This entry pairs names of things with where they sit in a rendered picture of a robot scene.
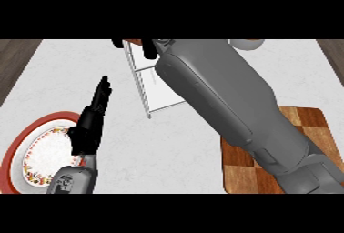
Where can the checkered wooden cutting board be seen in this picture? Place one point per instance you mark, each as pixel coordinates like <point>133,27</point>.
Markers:
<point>287,151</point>

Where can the orange sweet potato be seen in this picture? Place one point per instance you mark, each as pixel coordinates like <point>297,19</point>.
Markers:
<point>133,41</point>

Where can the red rimmed floral plate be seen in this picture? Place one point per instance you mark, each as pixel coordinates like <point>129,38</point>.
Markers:
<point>40,151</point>

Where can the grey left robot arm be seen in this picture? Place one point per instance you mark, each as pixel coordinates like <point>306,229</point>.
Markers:
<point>74,177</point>

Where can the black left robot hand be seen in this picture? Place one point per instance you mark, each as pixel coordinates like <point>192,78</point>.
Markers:
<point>92,121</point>

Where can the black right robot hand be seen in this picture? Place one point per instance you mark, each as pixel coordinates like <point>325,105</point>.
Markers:
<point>148,50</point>

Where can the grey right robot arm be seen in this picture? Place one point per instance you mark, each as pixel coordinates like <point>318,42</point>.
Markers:
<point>236,112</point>

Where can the pale grey round object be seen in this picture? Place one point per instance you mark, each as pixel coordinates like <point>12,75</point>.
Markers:
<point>247,44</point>

